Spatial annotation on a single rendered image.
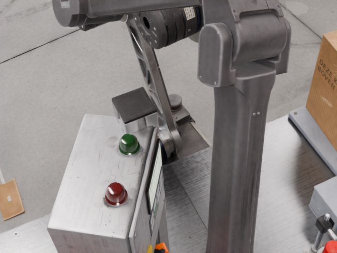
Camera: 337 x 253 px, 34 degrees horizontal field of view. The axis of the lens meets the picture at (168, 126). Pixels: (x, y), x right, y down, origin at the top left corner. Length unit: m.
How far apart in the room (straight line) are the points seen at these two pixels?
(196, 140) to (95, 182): 1.58
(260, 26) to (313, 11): 2.57
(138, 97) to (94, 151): 0.09
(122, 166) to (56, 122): 2.01
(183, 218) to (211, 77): 0.78
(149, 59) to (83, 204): 1.31
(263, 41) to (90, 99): 2.14
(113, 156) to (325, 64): 0.82
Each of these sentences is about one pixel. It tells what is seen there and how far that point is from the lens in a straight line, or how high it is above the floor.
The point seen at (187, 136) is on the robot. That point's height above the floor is 0.24.
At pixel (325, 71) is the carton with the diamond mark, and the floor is 1.03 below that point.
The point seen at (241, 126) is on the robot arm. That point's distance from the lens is 0.64.
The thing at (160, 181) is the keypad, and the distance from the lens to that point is 0.77.
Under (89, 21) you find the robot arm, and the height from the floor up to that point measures 1.42.
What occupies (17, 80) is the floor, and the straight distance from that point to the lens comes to 2.90.
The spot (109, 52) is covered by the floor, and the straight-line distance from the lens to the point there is 2.93.
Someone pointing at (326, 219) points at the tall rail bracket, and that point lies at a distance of 1.21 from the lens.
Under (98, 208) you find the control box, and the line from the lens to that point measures 0.64.
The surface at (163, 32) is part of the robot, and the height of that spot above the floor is 1.15.
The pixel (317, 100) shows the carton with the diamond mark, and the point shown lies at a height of 0.92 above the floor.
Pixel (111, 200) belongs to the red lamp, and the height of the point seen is 1.49.
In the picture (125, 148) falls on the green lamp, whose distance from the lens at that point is 0.66.
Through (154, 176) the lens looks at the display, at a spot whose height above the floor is 1.44.
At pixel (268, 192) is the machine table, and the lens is 1.40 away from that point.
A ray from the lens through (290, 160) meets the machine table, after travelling 1.46.
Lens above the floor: 2.02
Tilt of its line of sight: 52 degrees down
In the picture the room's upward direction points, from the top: 4 degrees counter-clockwise
